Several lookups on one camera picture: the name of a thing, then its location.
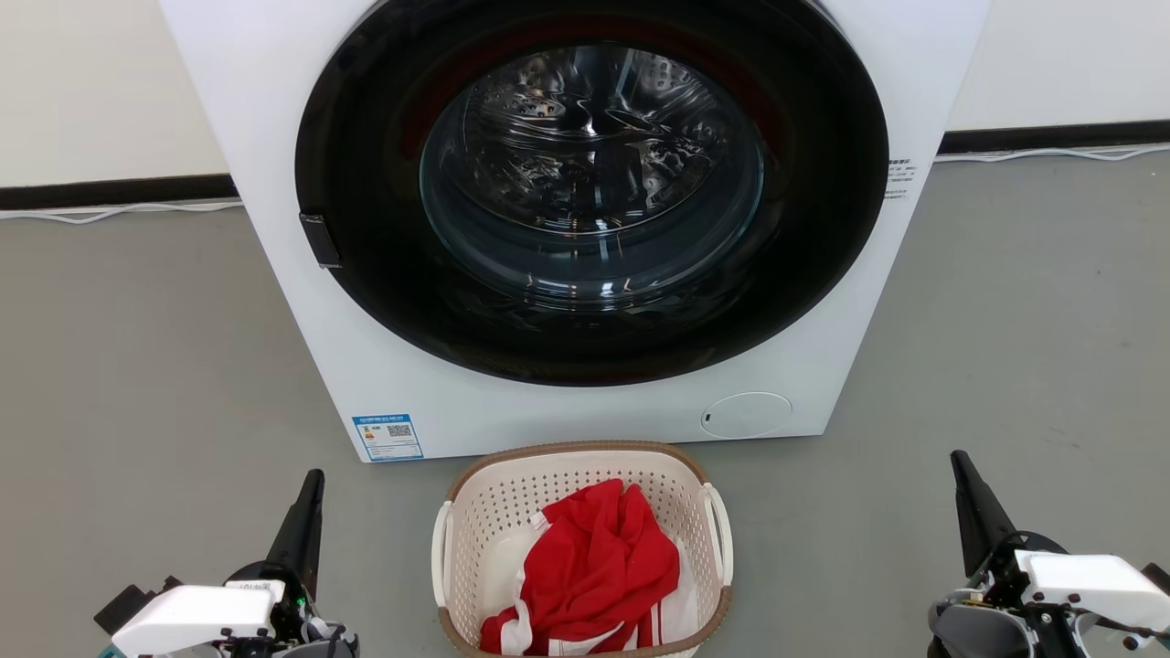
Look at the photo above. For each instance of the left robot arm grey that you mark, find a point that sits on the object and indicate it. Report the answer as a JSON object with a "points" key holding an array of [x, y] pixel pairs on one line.
{"points": [[320, 644]]}

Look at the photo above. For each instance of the blue energy label sticker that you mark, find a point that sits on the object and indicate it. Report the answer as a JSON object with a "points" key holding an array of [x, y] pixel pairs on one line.
{"points": [[388, 437]]}

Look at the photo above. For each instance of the red garment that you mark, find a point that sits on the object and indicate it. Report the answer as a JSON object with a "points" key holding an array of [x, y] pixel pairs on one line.
{"points": [[594, 562]]}

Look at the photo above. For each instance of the black wall baseboard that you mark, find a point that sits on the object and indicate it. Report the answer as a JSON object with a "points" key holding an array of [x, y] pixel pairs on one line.
{"points": [[1051, 137], [110, 192]]}

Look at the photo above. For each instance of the round black glass washer door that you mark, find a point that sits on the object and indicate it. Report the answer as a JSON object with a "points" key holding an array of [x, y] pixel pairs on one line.
{"points": [[366, 238]]}

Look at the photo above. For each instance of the round white filter cover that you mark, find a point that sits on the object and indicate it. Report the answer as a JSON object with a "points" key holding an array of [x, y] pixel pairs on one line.
{"points": [[747, 415]]}

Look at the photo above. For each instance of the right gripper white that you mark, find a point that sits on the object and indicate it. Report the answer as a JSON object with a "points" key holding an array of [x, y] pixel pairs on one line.
{"points": [[1088, 585]]}

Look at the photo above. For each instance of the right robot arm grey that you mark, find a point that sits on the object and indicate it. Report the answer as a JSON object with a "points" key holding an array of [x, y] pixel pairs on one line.
{"points": [[978, 632]]}

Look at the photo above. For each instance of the cream perforated laundry basket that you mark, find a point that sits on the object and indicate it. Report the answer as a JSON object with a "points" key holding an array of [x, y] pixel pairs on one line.
{"points": [[498, 493]]}

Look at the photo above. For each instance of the small printed text sticker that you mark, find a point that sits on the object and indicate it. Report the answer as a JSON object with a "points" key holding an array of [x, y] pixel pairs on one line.
{"points": [[900, 179]]}

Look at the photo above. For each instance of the white front-load washing machine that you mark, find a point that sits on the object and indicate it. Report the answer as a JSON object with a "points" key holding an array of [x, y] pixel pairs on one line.
{"points": [[274, 110]]}

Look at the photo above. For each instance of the white garment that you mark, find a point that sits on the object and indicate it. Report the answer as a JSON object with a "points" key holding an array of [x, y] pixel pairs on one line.
{"points": [[501, 567]]}

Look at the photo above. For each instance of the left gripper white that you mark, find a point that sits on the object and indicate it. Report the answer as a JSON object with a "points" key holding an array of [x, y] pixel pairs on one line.
{"points": [[192, 617]]}

